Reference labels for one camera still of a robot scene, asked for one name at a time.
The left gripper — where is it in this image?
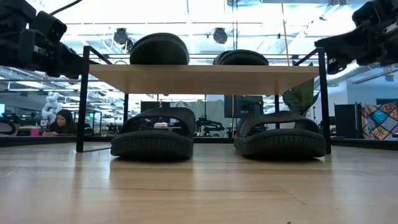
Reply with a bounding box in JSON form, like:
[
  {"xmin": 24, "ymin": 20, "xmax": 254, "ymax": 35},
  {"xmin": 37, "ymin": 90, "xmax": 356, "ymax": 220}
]
[{"xmin": 0, "ymin": 28, "xmax": 84, "ymax": 79}]

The black camera cable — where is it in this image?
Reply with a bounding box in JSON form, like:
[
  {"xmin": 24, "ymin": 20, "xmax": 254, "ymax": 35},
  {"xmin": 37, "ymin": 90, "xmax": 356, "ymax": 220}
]
[{"xmin": 49, "ymin": 0, "xmax": 83, "ymax": 16}]

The person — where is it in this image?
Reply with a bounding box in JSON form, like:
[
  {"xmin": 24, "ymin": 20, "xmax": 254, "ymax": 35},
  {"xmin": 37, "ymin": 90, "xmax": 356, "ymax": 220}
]
[{"xmin": 43, "ymin": 108, "xmax": 78, "ymax": 136}]

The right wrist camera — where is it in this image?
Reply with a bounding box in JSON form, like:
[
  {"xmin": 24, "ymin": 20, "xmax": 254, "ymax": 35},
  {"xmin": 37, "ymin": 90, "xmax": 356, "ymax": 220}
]
[{"xmin": 352, "ymin": 0, "xmax": 389, "ymax": 27}]

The wooden shelf black metal frame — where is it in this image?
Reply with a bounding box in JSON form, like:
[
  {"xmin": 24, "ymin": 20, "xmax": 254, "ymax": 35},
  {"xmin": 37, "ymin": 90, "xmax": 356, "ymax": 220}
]
[{"xmin": 76, "ymin": 45, "xmax": 332, "ymax": 156}]

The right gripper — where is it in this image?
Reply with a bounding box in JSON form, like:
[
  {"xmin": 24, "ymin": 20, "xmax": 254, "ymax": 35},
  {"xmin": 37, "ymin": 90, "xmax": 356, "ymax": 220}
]
[{"xmin": 314, "ymin": 18, "xmax": 398, "ymax": 75}]

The black foam slide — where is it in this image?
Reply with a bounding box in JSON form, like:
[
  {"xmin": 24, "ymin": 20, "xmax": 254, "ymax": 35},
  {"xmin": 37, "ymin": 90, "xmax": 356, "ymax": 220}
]
[
  {"xmin": 110, "ymin": 107, "xmax": 197, "ymax": 159},
  {"xmin": 213, "ymin": 49, "xmax": 270, "ymax": 66},
  {"xmin": 129, "ymin": 32, "xmax": 190, "ymax": 65},
  {"xmin": 233, "ymin": 110, "xmax": 327, "ymax": 158}
]

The black monitor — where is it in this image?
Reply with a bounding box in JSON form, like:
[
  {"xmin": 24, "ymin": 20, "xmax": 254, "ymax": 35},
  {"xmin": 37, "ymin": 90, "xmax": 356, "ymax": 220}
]
[{"xmin": 223, "ymin": 95, "xmax": 264, "ymax": 118}]

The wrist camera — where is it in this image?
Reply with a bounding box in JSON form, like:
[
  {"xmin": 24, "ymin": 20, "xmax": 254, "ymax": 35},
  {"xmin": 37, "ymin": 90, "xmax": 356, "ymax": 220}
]
[
  {"xmin": 352, "ymin": 0, "xmax": 389, "ymax": 27},
  {"xmin": 30, "ymin": 11, "xmax": 68, "ymax": 43}
]

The black ceiling cable reel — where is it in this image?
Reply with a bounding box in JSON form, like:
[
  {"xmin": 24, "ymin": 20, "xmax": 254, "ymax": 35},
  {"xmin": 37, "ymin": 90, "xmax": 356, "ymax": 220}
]
[
  {"xmin": 113, "ymin": 27, "xmax": 129, "ymax": 45},
  {"xmin": 213, "ymin": 27, "xmax": 228, "ymax": 44}
]

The white robot figure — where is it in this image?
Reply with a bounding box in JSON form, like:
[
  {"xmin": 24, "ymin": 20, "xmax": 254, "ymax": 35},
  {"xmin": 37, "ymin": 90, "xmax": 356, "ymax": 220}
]
[{"xmin": 42, "ymin": 91, "xmax": 63, "ymax": 118}]

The black partition panel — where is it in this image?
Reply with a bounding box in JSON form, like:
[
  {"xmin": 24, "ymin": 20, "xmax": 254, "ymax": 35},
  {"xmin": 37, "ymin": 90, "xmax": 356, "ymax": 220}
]
[{"xmin": 140, "ymin": 101, "xmax": 171, "ymax": 114}]

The grey curtain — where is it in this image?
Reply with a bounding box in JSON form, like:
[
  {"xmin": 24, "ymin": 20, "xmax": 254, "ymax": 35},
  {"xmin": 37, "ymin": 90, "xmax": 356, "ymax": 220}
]
[{"xmin": 170, "ymin": 100, "xmax": 206, "ymax": 138}]

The green leafy plant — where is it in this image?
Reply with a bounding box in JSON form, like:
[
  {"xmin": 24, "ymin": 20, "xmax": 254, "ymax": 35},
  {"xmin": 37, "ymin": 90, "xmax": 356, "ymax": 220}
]
[{"xmin": 281, "ymin": 62, "xmax": 336, "ymax": 118}]

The black cabinet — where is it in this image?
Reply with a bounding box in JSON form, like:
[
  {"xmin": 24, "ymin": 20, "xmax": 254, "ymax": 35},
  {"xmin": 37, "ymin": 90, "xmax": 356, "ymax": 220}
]
[{"xmin": 334, "ymin": 103, "xmax": 363, "ymax": 139}]

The black table edge rail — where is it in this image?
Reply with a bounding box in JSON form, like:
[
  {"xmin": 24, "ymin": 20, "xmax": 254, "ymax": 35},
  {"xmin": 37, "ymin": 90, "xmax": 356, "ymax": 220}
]
[{"xmin": 0, "ymin": 136, "xmax": 398, "ymax": 151}]

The yellow hanging cord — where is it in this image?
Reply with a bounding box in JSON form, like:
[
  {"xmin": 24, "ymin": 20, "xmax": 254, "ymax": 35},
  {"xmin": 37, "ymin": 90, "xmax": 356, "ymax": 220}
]
[{"xmin": 280, "ymin": 0, "xmax": 290, "ymax": 66}]

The colourful patchwork quilt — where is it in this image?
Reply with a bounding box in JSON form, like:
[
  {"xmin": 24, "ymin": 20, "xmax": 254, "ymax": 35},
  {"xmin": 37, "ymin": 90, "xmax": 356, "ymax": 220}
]
[{"xmin": 360, "ymin": 101, "xmax": 398, "ymax": 141}]

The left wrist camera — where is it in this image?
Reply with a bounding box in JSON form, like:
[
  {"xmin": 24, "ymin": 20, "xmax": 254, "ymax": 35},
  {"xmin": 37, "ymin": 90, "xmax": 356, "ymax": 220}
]
[{"xmin": 30, "ymin": 11, "xmax": 68, "ymax": 43}]

